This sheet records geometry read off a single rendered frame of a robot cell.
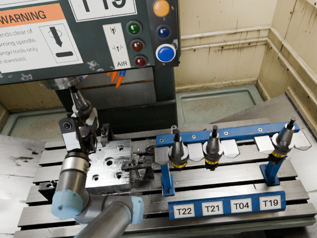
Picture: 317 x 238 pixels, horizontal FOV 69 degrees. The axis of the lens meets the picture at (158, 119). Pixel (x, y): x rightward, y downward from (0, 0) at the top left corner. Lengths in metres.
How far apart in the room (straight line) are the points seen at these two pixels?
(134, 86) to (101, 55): 0.87
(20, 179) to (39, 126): 0.54
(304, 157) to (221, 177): 0.45
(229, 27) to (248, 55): 0.28
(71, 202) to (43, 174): 0.65
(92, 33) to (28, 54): 0.12
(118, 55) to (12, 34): 0.17
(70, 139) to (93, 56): 0.34
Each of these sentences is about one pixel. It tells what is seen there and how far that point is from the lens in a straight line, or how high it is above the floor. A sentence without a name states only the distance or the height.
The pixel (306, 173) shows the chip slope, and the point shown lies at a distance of 1.31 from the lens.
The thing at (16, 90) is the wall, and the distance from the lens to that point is 2.06.
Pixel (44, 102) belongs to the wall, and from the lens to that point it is 2.06.
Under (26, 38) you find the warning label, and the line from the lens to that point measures 0.46.
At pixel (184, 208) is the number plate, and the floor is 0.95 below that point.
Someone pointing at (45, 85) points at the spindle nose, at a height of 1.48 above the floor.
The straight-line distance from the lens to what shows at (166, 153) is 0.76.
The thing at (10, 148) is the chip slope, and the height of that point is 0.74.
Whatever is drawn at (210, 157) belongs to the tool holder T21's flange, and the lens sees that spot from 0.76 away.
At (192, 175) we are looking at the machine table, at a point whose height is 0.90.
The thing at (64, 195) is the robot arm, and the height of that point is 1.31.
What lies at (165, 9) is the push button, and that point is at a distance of 0.39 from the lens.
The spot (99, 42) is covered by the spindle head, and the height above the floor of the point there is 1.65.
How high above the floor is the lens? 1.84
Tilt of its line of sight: 47 degrees down
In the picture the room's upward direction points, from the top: 9 degrees counter-clockwise
